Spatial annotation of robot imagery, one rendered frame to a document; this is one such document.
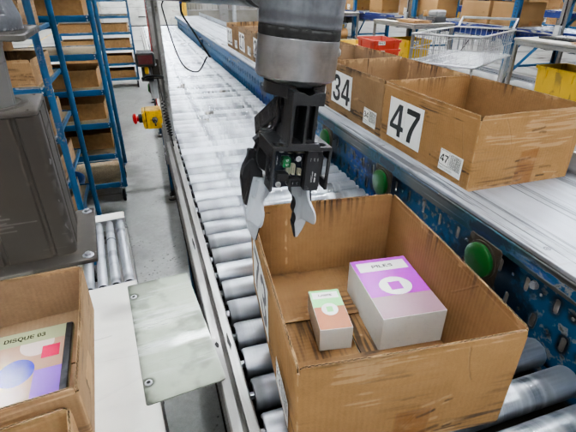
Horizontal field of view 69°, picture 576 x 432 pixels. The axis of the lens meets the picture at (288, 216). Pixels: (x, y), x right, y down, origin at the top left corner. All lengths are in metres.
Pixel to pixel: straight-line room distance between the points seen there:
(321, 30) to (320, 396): 0.39
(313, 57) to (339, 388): 0.36
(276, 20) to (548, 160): 0.83
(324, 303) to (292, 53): 0.44
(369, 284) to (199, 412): 1.00
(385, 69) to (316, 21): 1.27
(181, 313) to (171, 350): 0.09
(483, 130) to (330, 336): 0.54
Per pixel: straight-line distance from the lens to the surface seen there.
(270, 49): 0.46
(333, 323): 0.71
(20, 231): 1.04
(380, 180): 1.17
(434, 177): 1.05
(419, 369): 0.55
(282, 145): 0.48
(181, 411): 1.64
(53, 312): 0.89
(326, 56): 0.46
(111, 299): 0.90
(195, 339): 0.77
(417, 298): 0.75
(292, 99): 0.45
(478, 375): 0.61
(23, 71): 1.96
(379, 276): 0.78
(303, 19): 0.45
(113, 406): 0.71
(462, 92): 1.43
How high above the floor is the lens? 1.28
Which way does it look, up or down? 29 degrees down
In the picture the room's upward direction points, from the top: straight up
